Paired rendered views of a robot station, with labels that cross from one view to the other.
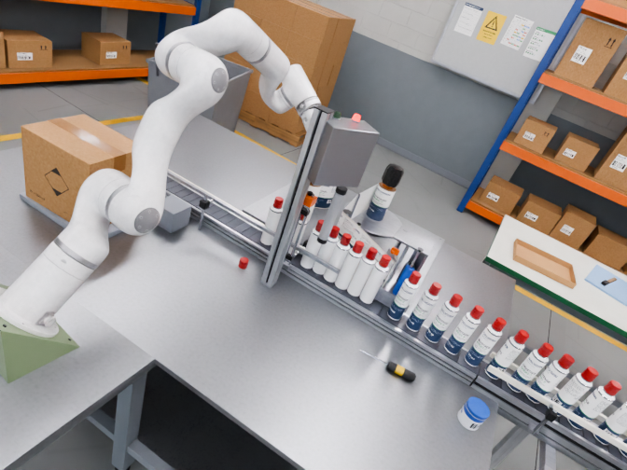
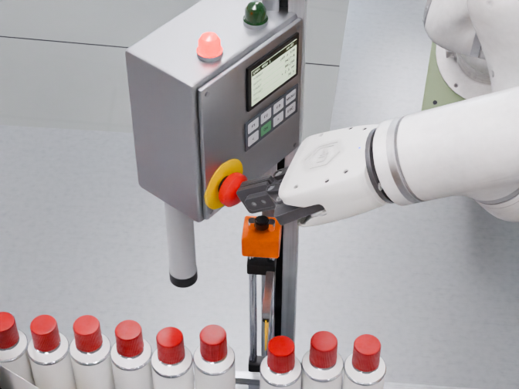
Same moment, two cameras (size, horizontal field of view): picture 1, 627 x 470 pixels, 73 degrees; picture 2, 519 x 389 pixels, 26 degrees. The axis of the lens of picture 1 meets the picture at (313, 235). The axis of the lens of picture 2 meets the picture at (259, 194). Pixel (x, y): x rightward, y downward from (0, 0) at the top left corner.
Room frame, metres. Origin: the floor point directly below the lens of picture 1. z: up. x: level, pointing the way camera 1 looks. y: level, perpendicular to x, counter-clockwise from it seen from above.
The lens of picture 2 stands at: (2.17, -0.14, 2.15)
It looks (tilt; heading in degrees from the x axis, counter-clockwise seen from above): 44 degrees down; 168
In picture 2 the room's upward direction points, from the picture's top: straight up
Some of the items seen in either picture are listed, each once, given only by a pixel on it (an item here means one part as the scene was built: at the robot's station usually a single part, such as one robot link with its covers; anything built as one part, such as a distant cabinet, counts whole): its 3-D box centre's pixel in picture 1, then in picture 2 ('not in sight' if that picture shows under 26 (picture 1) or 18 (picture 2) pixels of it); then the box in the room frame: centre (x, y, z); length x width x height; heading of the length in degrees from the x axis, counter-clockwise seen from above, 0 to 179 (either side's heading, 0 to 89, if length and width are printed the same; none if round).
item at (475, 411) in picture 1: (473, 413); not in sight; (0.92, -0.65, 0.86); 0.07 x 0.07 x 0.07
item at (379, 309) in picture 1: (280, 254); not in sight; (1.36, 0.09, 0.86); 1.65 x 0.08 x 0.04; 73
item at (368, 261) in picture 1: (363, 271); (53, 375); (1.27, -0.21, 0.98); 0.05 x 0.05 x 0.20
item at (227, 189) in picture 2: not in sight; (230, 187); (1.33, 0.01, 1.33); 0.04 x 0.03 x 0.04; 128
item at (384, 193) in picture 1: (384, 192); not in sight; (1.88, -0.25, 1.04); 0.09 x 0.09 x 0.29
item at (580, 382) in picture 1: (572, 391); not in sight; (1.05, -0.94, 0.98); 0.05 x 0.05 x 0.20
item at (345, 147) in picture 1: (339, 151); (219, 102); (1.25, 0.02, 1.38); 0.17 x 0.10 x 0.19; 128
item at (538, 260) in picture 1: (543, 262); not in sight; (2.24, -1.29, 0.82); 0.34 x 0.24 x 0.04; 76
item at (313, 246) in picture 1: (313, 244); (215, 384); (1.32, -0.01, 0.98); 0.05 x 0.05 x 0.20
